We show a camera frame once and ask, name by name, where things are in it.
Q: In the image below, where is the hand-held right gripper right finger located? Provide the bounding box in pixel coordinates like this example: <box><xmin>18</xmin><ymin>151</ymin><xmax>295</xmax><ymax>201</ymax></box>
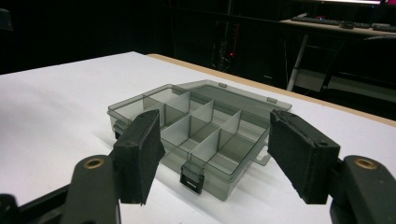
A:
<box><xmin>267</xmin><ymin>109</ymin><xmax>342</xmax><ymax>205</ymax></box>

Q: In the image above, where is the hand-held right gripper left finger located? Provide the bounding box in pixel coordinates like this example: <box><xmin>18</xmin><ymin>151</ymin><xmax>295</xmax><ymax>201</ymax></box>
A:
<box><xmin>110</xmin><ymin>108</ymin><xmax>166</xmax><ymax>206</ymax></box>

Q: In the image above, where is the clear grey compartment organizer box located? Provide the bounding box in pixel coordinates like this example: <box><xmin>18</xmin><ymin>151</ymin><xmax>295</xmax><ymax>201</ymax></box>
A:
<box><xmin>106</xmin><ymin>78</ymin><xmax>293</xmax><ymax>203</ymax></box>

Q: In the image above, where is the white desk leg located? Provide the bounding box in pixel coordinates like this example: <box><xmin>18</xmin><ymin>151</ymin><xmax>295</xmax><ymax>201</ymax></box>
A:
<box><xmin>286</xmin><ymin>34</ymin><xmax>310</xmax><ymax>92</ymax></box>

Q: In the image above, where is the dark equipment with red light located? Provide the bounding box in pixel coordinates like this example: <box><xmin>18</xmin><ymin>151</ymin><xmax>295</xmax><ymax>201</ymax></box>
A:
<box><xmin>214</xmin><ymin>21</ymin><xmax>241</xmax><ymax>72</ymax></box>

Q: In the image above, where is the wooden desk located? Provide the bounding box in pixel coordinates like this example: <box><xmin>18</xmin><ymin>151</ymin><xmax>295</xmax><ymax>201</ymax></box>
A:
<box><xmin>279</xmin><ymin>18</ymin><xmax>396</xmax><ymax>37</ymax></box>

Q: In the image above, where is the black keyboard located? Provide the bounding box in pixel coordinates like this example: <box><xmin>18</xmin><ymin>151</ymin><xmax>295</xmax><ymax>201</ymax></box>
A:
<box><xmin>290</xmin><ymin>15</ymin><xmax>344</xmax><ymax>27</ymax></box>

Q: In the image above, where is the dark round object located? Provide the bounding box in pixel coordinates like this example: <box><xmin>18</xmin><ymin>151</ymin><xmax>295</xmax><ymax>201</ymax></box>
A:
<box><xmin>338</xmin><ymin>21</ymin><xmax>356</xmax><ymax>31</ymax></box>

